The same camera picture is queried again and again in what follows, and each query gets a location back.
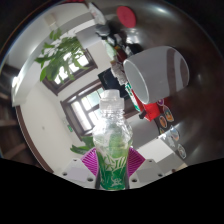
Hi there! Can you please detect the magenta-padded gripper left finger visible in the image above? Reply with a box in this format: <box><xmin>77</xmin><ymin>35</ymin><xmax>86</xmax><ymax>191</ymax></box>
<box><xmin>59</xmin><ymin>148</ymin><xmax>100</xmax><ymax>188</ymax></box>

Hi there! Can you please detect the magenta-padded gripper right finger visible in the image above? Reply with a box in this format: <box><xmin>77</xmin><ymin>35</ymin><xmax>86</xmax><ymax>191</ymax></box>
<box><xmin>127</xmin><ymin>147</ymin><xmax>165</xmax><ymax>188</ymax></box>

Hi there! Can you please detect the clear bottle with green label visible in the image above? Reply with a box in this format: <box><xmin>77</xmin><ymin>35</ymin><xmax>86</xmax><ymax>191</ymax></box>
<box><xmin>92</xmin><ymin>89</ymin><xmax>133</xmax><ymax>191</ymax></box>

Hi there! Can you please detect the round printed sticker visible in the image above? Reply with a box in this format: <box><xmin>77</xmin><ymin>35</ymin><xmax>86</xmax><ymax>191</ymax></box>
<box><xmin>163</xmin><ymin>105</ymin><xmax>175</xmax><ymax>123</ymax></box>
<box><xmin>158</xmin><ymin>114</ymin><xmax>169</xmax><ymax>129</ymax></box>
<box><xmin>176</xmin><ymin>143</ymin><xmax>188</xmax><ymax>159</ymax></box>
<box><xmin>169</xmin><ymin>127</ymin><xmax>181</xmax><ymax>143</ymax></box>

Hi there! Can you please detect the brown framed glass door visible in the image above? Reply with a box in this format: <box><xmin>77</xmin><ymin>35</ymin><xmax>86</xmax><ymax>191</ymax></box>
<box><xmin>59</xmin><ymin>78</ymin><xmax>134</xmax><ymax>141</ymax></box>

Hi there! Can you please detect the green box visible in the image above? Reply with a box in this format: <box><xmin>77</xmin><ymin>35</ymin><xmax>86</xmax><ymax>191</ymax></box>
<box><xmin>124</xmin><ymin>83</ymin><xmax>143</xmax><ymax>111</ymax></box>

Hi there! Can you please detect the white mug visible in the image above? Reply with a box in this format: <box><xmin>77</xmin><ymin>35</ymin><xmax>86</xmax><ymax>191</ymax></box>
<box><xmin>122</xmin><ymin>45</ymin><xmax>190</xmax><ymax>105</ymax></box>

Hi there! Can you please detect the brown framed window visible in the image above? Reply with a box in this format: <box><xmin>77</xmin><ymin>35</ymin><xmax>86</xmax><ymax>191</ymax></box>
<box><xmin>41</xmin><ymin>48</ymin><xmax>98</xmax><ymax>96</ymax></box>

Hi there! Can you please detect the green notepad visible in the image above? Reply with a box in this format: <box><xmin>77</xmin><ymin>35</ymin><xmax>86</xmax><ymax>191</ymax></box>
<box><xmin>104</xmin><ymin>41</ymin><xmax>118</xmax><ymax>61</ymax></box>

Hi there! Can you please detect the dark grey round device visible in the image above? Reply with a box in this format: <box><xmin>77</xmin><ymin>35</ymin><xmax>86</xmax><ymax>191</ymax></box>
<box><xmin>95</xmin><ymin>23</ymin><xmax>112</xmax><ymax>38</ymax></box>

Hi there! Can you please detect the flat round red coaster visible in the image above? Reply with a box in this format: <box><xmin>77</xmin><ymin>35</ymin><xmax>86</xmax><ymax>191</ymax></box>
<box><xmin>115</xmin><ymin>5</ymin><xmax>138</xmax><ymax>29</ymax></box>

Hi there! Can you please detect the printed paper leaflet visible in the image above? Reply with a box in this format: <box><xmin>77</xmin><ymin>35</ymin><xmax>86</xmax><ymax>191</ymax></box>
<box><xmin>88</xmin><ymin>1</ymin><xmax>108</xmax><ymax>26</ymax></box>

